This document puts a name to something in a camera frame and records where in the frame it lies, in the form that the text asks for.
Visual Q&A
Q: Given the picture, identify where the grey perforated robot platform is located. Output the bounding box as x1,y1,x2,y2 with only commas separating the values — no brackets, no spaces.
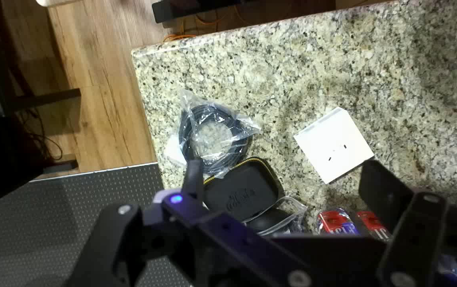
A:
0,161,186,287

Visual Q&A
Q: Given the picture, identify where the clear bag with black cable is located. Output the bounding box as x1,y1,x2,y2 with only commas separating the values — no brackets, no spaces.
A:
180,102,253,172

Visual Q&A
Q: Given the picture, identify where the black metal furniture frame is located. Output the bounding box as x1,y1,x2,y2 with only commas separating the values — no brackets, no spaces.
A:
0,0,83,213

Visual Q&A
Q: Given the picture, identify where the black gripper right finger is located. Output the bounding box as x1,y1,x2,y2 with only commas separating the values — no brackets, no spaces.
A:
357,157,457,287

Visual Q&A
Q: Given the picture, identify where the black shelf board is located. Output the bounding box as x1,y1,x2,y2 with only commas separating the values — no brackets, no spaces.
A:
151,0,338,25

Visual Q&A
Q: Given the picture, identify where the black zip case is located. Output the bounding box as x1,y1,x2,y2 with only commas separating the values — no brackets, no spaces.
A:
202,156,288,221

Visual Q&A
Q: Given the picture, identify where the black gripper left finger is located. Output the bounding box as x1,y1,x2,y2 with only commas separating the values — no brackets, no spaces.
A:
62,156,314,287

